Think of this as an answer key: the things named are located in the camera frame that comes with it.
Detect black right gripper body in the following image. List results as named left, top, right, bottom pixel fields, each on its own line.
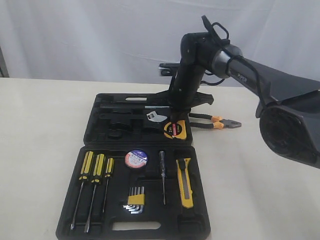
left=147, top=90, right=214, bottom=111

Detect yellow tape measure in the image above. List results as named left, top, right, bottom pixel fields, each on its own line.
left=164, top=120, right=187, bottom=140

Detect pliers black orange handles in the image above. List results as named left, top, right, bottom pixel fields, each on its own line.
left=188, top=112, right=242, bottom=130

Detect yellow utility knife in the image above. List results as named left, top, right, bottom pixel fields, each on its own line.
left=176, top=158, right=194, bottom=209

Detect black electrical tape roll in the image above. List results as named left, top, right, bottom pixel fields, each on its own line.
left=124, top=149, right=149, bottom=170

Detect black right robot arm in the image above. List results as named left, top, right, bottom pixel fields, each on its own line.
left=155, top=32, right=320, bottom=168

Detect black plastic tool case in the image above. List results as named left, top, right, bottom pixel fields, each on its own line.
left=55, top=93, right=211, bottom=240

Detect silver adjustable wrench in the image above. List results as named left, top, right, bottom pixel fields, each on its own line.
left=98, top=111, right=168, bottom=131

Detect clear voltage tester screwdriver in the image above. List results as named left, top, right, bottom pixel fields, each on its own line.
left=158, top=150, right=166, bottom=205

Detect small yellow black screwdriver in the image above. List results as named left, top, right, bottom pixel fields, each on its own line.
left=102, top=157, right=115, bottom=214

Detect middle yellow black screwdriver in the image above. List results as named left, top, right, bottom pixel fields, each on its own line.
left=84, top=153, right=106, bottom=233

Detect hex key set yellow holder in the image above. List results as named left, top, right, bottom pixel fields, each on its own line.
left=122, top=186, right=145, bottom=215

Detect white backdrop curtain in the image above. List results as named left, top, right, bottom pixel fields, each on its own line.
left=0, top=0, right=320, bottom=84

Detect large yellow black screwdriver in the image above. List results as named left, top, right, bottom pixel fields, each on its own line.
left=70, top=151, right=94, bottom=230

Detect claw hammer black handle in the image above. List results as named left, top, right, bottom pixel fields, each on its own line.
left=99, top=102, right=171, bottom=110

